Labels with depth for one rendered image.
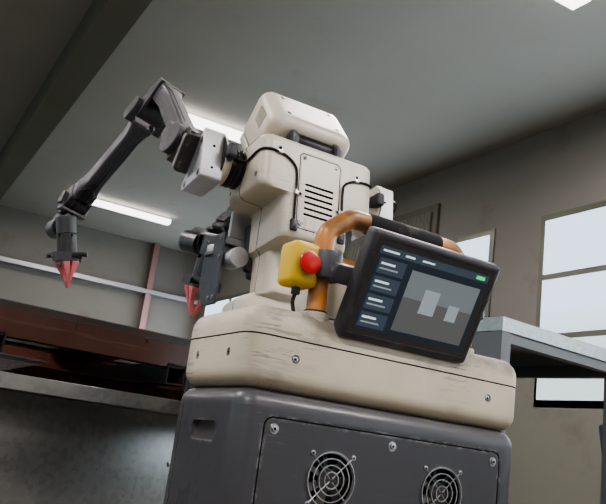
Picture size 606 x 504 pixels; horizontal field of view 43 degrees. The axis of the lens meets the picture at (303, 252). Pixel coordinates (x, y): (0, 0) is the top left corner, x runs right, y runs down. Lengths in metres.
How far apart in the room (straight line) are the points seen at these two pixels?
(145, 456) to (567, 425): 3.86
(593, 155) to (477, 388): 4.50
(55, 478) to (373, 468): 0.82
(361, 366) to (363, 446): 0.12
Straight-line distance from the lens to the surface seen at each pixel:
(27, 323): 1.81
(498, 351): 2.22
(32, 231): 10.79
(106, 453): 1.84
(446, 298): 1.25
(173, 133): 1.74
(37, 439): 1.78
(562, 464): 5.38
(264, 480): 1.12
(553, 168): 5.98
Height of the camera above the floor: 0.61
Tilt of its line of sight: 15 degrees up
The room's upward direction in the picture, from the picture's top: 8 degrees clockwise
